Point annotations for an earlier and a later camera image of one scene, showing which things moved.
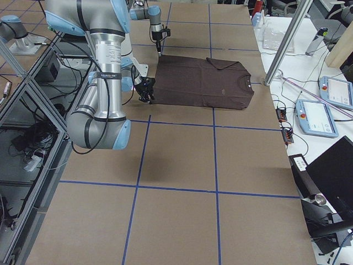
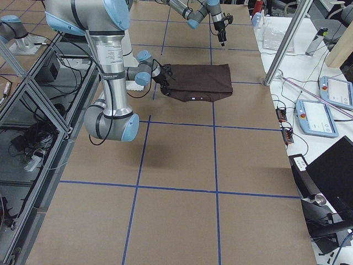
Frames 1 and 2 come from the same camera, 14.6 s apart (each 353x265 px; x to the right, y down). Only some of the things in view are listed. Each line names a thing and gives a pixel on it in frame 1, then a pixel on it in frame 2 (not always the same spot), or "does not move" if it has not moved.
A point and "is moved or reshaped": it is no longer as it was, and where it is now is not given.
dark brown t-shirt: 183,80 is moved or reshaped
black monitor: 328,207 does not move
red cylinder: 258,4 does not move
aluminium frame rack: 35,143 does not move
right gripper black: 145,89 -> 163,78
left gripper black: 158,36 -> 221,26
